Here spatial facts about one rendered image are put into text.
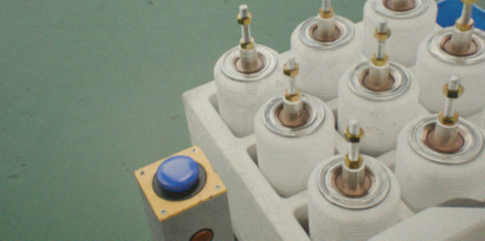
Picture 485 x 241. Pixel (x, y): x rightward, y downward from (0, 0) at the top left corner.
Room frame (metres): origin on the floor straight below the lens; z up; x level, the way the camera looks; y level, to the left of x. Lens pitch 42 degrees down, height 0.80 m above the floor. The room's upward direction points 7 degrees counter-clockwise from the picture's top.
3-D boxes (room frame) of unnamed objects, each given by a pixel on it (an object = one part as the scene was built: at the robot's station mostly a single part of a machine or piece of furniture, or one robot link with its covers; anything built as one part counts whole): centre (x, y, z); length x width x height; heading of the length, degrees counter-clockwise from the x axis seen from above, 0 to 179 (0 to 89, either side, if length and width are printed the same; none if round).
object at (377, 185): (0.46, -0.11, 0.25); 0.08 x 0.08 x 0.01
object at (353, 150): (0.46, -0.11, 0.30); 0.01 x 0.01 x 0.08
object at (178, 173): (0.44, 0.07, 0.32); 0.04 x 0.04 x 0.02
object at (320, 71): (0.73, -0.12, 0.16); 0.10 x 0.10 x 0.18
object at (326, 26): (0.73, -0.12, 0.26); 0.02 x 0.02 x 0.03
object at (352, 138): (0.46, -0.11, 0.32); 0.02 x 0.02 x 0.01; 51
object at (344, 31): (0.73, -0.12, 0.25); 0.08 x 0.08 x 0.01
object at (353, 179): (0.46, -0.11, 0.26); 0.02 x 0.02 x 0.03
